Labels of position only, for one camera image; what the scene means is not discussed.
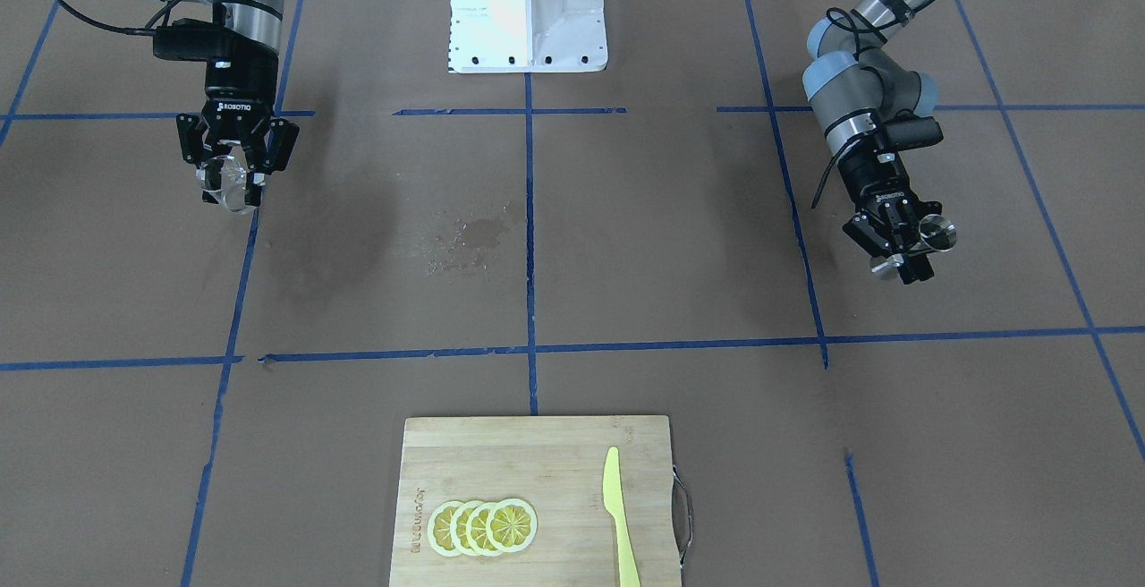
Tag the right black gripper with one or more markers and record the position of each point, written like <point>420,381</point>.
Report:
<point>234,86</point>

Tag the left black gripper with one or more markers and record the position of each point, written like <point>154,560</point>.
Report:
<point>872,177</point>

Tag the steel double jigger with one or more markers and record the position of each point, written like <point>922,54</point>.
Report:
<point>934,233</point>

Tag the clear glass cup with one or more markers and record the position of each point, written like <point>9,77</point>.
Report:
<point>227,182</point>

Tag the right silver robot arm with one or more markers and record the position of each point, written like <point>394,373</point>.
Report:
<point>258,28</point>

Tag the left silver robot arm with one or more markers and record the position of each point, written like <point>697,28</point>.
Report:
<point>871,110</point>

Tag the yellow plastic knife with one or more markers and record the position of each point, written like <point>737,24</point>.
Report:
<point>612,492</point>

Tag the wooden cutting board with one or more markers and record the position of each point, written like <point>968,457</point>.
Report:
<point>556,464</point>

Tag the lemon slice farthest from knife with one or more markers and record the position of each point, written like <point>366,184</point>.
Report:
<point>441,529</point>

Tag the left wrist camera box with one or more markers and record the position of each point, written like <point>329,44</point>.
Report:
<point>911,132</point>

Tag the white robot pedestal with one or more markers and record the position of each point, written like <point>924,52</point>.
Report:
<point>527,36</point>

